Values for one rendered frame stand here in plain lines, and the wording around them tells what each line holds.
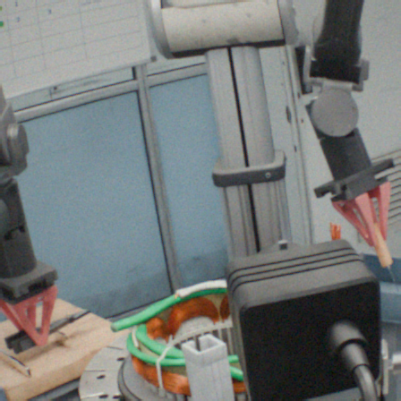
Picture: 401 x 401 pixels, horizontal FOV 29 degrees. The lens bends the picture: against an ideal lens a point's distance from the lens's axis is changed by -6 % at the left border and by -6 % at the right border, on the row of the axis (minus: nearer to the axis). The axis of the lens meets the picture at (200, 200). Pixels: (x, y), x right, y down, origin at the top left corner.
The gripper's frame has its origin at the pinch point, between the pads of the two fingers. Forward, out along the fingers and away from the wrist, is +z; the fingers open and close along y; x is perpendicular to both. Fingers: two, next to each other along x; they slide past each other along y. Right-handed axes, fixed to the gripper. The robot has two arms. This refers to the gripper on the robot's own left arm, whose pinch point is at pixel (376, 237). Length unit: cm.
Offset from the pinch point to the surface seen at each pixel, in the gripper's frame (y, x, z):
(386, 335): -3.7, -0.6, 12.7
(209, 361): -35.0, -26.2, -2.0
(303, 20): 103, 162, -54
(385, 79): 138, 175, -22
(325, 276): -43, -68, -13
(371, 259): 2.3, 7.3, 3.8
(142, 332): -36.2, -12.4, -4.2
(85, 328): -37.4, 12.8, -3.4
